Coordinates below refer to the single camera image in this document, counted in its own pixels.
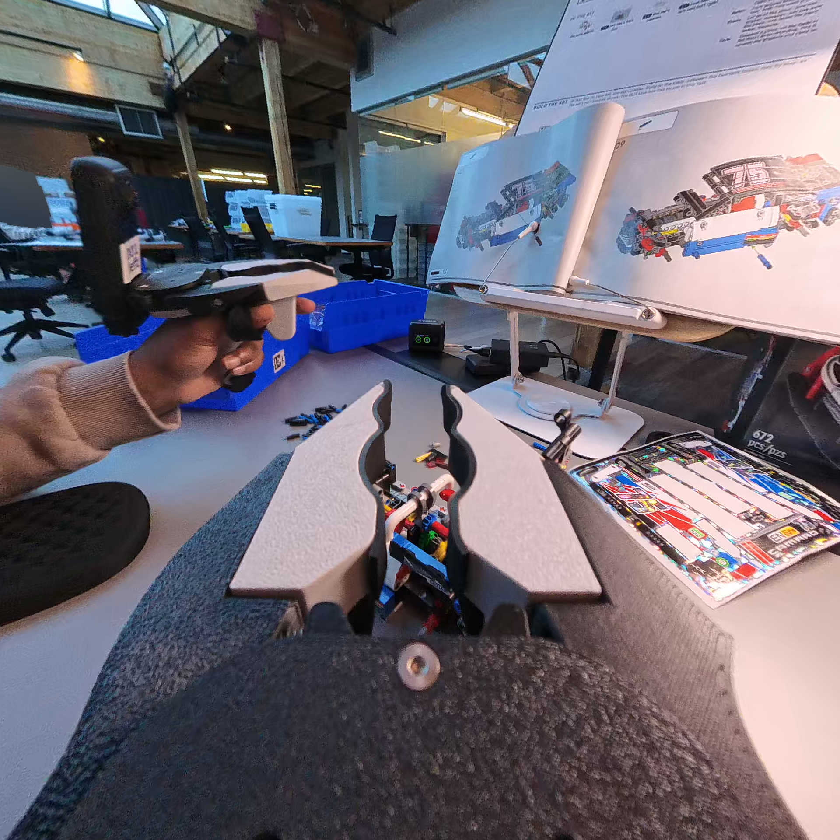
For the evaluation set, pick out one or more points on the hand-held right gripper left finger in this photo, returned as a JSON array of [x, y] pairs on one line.
[[315, 512]]

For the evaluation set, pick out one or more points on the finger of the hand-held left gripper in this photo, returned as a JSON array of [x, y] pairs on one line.
[[282, 268], [289, 287]]

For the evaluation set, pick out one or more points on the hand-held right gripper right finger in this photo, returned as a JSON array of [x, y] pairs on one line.
[[518, 525]]

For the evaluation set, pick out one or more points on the lego car model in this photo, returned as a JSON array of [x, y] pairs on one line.
[[420, 558]]

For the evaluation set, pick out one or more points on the person's left forearm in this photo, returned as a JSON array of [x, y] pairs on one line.
[[65, 420]]

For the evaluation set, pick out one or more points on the dark lego set box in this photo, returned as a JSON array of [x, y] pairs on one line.
[[774, 407]]

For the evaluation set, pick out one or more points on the lego instruction booklet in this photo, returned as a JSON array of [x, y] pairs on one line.
[[722, 275]]

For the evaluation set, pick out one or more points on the person's left hand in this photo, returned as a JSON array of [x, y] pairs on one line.
[[184, 361]]

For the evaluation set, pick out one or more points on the black office chair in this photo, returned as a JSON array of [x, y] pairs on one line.
[[26, 292], [374, 243], [259, 229]]

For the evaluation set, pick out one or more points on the white storage boxes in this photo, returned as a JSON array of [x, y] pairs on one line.
[[289, 213]]

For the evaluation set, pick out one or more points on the wooden desk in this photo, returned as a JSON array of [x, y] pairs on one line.
[[157, 246], [334, 241]]

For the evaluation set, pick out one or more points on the blue plastic bin white label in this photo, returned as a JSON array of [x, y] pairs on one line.
[[298, 354]]

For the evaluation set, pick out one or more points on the pile of blue black pins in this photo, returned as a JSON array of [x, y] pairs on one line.
[[315, 420]]

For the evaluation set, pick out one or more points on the small black device green lights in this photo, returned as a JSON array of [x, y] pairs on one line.
[[426, 338]]

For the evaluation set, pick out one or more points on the black charger plug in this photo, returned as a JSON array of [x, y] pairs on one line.
[[482, 366]]

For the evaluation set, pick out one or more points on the black rubber tire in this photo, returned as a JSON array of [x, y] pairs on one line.
[[663, 438]]

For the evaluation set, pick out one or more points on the black power adapter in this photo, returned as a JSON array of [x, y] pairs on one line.
[[518, 354]]

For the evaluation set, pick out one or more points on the holographic sticker sheet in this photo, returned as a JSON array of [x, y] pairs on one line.
[[709, 518]]

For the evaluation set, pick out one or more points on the white book stand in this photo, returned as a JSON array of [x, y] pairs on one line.
[[571, 302]]

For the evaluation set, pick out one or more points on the white printed paper sheet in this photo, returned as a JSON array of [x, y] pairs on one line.
[[656, 59]]

